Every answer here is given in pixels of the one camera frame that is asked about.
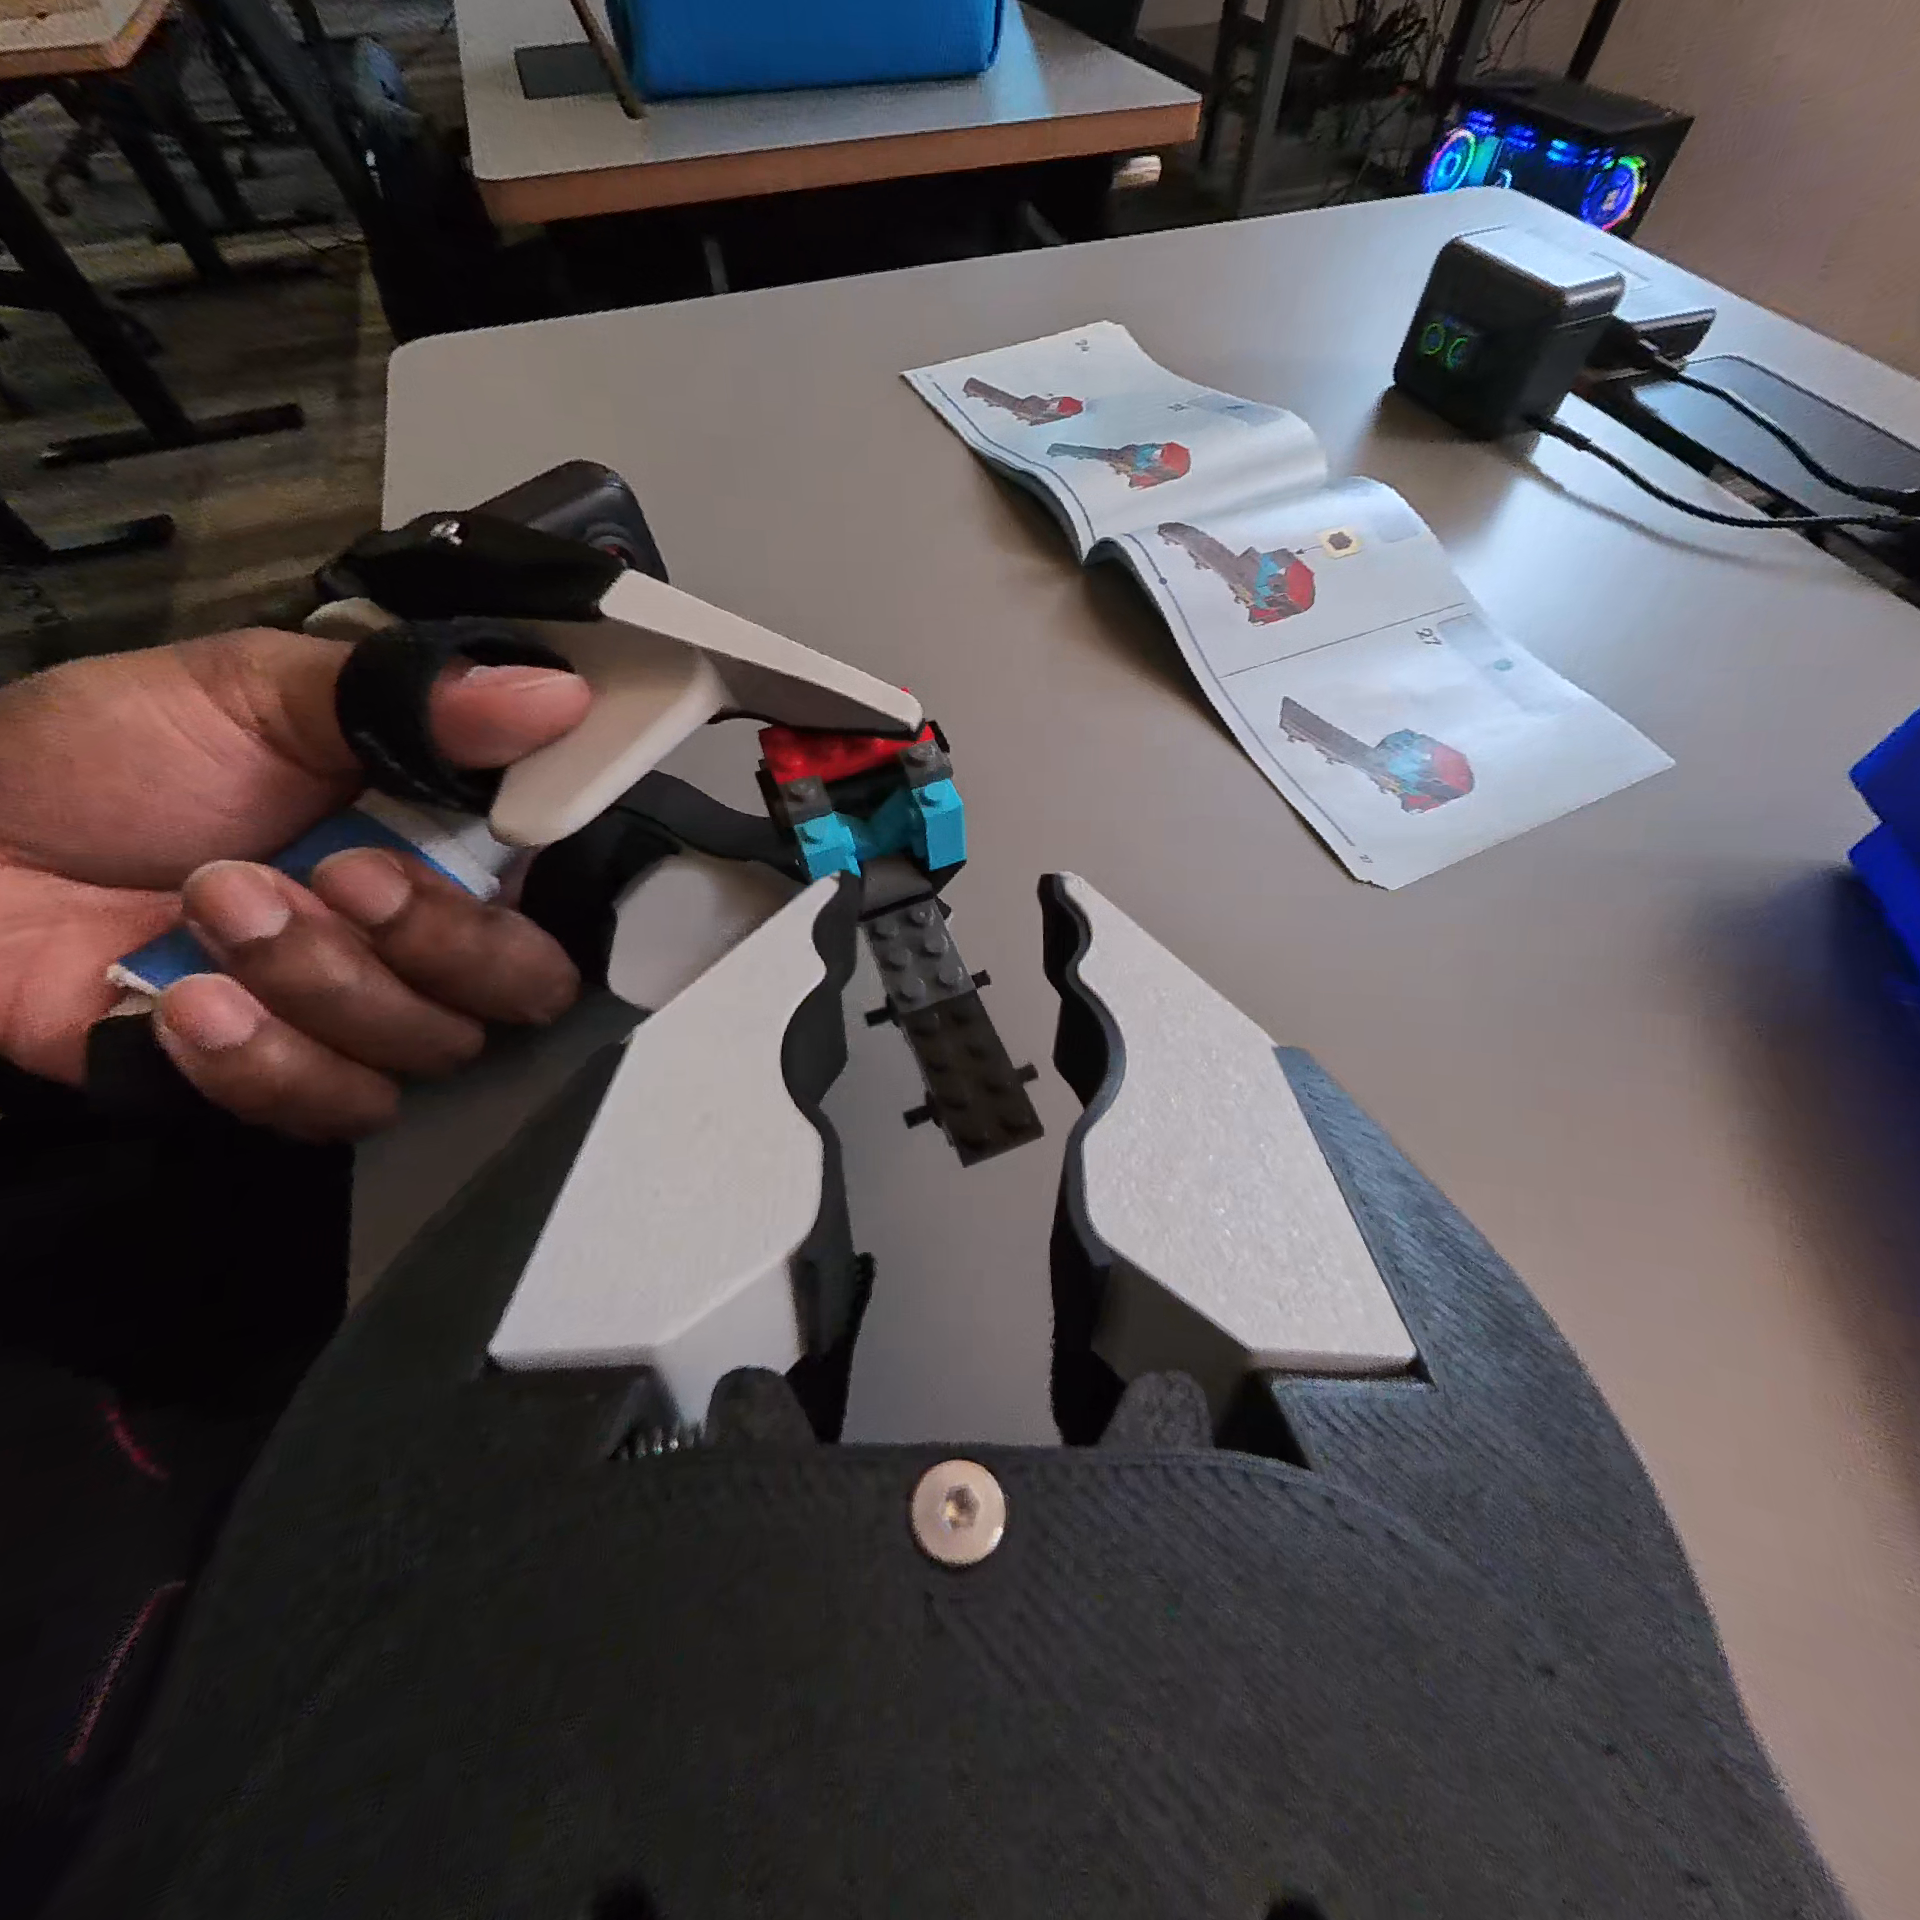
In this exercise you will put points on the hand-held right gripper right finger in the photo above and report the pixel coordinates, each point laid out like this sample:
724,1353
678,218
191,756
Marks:
1215,1185

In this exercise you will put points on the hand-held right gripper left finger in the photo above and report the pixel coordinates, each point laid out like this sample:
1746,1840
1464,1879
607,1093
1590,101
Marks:
706,1142

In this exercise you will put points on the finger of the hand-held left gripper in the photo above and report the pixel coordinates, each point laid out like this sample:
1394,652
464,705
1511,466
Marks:
674,930
674,646

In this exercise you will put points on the red teal toy brick model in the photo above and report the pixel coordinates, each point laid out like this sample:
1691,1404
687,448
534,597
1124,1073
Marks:
840,840

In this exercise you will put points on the person's left hand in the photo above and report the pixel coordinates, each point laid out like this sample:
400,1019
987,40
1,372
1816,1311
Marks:
151,752

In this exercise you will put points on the black flat pad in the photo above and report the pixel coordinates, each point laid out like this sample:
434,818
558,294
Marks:
563,72

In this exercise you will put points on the grey background table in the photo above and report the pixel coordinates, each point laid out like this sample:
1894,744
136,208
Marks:
840,143

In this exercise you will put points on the wooden stick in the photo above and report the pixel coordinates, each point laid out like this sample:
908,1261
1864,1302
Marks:
612,60

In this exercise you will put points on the brick instruction booklet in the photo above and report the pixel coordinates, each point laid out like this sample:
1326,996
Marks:
1348,660

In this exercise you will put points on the blue box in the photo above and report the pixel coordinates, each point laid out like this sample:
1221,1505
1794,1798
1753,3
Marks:
811,45

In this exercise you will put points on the person's dark clothing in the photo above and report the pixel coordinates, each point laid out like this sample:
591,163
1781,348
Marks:
134,1499

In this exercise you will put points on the wooden table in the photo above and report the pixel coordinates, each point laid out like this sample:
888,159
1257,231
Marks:
74,30

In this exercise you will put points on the large blue plastic bin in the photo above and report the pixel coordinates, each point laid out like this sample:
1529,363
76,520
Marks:
1889,855

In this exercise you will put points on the black power adapter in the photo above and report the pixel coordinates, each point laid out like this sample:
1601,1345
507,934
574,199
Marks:
1514,317

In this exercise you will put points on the flat black device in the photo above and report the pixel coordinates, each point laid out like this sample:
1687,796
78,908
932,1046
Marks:
1824,413

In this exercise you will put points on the computer case with coloured fans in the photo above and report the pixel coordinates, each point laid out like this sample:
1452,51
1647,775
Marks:
1545,157

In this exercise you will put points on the black table leg frame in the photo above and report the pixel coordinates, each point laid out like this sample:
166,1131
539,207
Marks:
88,344

